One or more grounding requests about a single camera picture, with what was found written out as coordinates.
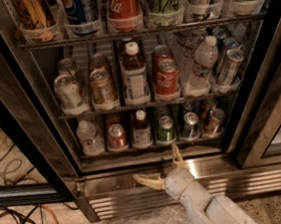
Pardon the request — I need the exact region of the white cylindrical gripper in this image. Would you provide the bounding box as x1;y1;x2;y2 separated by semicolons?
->
134;143;195;200

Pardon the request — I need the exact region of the brown tea bottle white cap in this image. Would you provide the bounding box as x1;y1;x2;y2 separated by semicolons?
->
133;110;152;149

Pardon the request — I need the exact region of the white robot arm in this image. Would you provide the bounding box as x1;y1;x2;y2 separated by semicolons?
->
134;144;257;224

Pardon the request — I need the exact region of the green soda can bottom shelf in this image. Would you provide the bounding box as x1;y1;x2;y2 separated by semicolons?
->
155;115;176;143

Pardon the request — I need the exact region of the blue soda can bottom shelf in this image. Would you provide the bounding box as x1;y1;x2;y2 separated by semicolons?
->
180;112;200;141

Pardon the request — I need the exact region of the red soda can bottom shelf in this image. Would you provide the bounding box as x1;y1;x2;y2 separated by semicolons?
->
108;123;129;151

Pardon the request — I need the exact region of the brown soda can bottom shelf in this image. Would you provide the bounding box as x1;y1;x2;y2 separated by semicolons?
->
202;109;225;138

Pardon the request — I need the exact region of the fridge bottom grille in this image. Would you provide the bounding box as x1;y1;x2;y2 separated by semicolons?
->
77;155;281;222

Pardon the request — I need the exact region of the clear water bottle bottom shelf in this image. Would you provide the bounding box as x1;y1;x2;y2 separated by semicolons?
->
77;120;105;156

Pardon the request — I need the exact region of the clear water bottle shelf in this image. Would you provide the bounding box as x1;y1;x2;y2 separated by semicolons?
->
77;120;105;156
186;36;218;97

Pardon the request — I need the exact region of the orange can middle shelf front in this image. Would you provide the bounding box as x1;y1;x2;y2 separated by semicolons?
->
90;68;119;111

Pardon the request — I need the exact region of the orange can shelf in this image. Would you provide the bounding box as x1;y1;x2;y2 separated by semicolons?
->
90;68;119;111
89;53;111;71

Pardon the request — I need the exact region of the tea bottle middle shelf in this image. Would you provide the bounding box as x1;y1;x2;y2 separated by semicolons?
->
121;42;150;106

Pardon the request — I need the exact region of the silver can middle shelf right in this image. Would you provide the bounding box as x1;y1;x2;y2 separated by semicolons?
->
217;49;245;86

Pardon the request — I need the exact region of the clear water bottle middle shelf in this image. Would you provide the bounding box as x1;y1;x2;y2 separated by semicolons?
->
186;36;218;97

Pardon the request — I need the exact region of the orange can middle shelf rear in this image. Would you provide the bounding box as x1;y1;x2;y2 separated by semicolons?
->
89;53;111;71

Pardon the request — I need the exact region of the white can middle shelf front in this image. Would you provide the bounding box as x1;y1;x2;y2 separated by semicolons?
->
53;74;88;115

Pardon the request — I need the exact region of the white can middle shelf rear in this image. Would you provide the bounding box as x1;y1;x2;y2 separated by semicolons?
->
58;58;79;80

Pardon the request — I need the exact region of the red coca-cola can top shelf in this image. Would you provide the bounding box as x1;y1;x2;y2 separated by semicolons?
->
108;0;141;32

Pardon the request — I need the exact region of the blue pepsi can top shelf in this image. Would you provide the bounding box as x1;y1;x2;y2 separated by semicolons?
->
62;0;100;37

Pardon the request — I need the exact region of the yellow can top shelf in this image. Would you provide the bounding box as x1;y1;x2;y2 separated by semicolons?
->
14;0;58;44

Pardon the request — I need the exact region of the red coca-cola can front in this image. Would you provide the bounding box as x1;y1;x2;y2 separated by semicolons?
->
153;59;180;101

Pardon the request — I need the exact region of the red coca-cola can rear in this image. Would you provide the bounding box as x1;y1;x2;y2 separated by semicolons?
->
151;45;173;69

